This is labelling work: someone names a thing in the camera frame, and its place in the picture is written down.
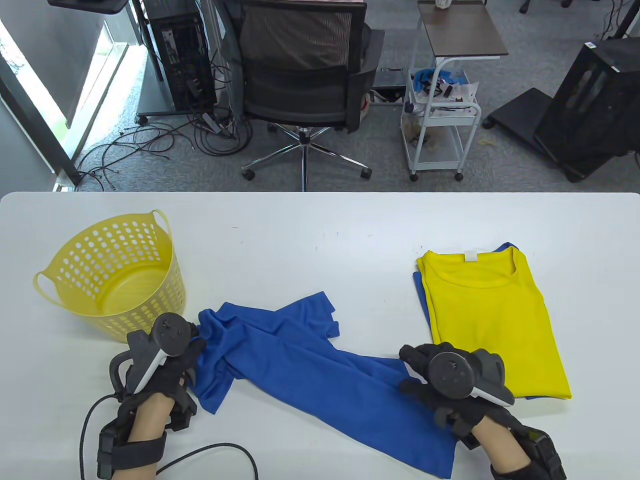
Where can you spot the person's left hand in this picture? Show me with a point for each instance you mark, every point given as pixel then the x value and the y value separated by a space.
pixel 175 380

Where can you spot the person's right hand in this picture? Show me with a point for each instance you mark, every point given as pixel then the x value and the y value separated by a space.
pixel 460 415

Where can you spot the grey handheld controller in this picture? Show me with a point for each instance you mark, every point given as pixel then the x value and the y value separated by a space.
pixel 172 332
pixel 450 372

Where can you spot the yellow t-shirt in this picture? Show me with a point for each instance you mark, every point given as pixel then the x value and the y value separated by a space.
pixel 490 310

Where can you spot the blue t-shirt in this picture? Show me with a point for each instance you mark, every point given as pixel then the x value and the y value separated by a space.
pixel 300 360
pixel 422 295

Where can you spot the person's left forearm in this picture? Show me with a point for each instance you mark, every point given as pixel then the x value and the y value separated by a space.
pixel 147 420

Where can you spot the yellow perforated laundry basket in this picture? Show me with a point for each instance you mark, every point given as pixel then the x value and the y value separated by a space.
pixel 150 315

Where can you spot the white rolling utility cart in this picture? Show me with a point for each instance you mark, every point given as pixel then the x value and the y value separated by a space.
pixel 435 166

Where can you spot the grey power strip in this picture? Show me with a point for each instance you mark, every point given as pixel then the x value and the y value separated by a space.
pixel 211 122

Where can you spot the grey rolling desk base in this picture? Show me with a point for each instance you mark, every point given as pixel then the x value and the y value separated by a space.
pixel 155 95

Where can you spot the brown bag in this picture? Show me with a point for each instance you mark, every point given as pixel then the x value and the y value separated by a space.
pixel 412 127

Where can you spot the black wheeled platform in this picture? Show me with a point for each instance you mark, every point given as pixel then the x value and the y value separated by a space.
pixel 520 110

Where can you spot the black mesh office chair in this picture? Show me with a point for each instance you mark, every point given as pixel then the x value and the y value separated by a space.
pixel 300 95

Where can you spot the black computer tower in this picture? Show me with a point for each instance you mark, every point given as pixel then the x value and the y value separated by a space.
pixel 182 60

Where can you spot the clear bag of papers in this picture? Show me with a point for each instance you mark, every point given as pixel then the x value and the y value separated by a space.
pixel 462 92

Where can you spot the black computer case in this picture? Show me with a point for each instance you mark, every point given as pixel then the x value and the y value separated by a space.
pixel 590 115

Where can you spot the blue cloth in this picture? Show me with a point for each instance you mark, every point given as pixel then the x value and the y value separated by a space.
pixel 425 77

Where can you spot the black floor box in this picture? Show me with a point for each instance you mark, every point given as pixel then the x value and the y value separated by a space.
pixel 392 80

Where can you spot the brown top side table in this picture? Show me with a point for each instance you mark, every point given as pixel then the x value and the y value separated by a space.
pixel 460 30

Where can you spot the black desk top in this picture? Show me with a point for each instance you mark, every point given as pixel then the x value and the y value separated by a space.
pixel 85 4

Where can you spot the white crumpled object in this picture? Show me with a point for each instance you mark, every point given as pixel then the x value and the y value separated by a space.
pixel 442 3

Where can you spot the black chair base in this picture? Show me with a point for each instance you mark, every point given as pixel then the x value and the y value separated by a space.
pixel 524 7

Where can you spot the black stand pole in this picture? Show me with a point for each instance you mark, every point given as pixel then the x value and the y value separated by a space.
pixel 627 20

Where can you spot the black window frame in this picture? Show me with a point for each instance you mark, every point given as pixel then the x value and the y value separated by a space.
pixel 35 127

